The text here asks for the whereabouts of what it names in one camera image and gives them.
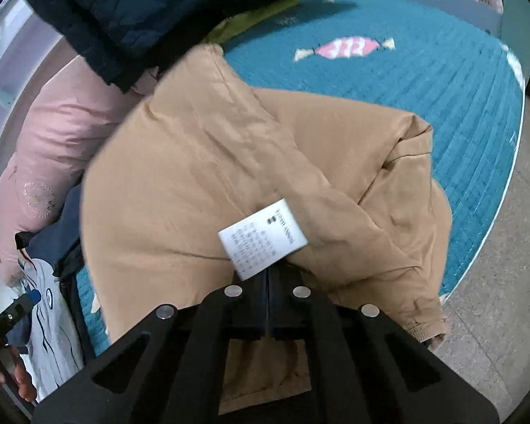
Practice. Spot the tan button-up jacket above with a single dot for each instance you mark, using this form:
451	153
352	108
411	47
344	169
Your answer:
181	185

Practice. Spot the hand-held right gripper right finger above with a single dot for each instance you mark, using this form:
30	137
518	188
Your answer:
279	304

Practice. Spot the pink quilt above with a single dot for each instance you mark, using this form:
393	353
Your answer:
48	141

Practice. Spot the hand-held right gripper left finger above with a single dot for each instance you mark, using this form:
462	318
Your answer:
258	309

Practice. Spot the teal quilted bed mat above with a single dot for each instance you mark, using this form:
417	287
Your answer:
402	119

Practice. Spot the person's left hand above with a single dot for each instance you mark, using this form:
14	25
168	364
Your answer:
20	377

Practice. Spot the purple wall shelf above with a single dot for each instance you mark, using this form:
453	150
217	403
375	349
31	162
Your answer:
13	53

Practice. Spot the yellow-green cloth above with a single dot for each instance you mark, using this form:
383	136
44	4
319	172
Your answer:
247	20

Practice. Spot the dark blue garment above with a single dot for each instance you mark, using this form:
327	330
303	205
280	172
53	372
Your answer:
66	229

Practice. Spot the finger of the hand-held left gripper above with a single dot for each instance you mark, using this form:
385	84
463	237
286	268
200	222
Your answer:
22	307

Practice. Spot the navy and yellow puffer jacket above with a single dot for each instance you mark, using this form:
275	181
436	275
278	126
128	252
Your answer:
137	9

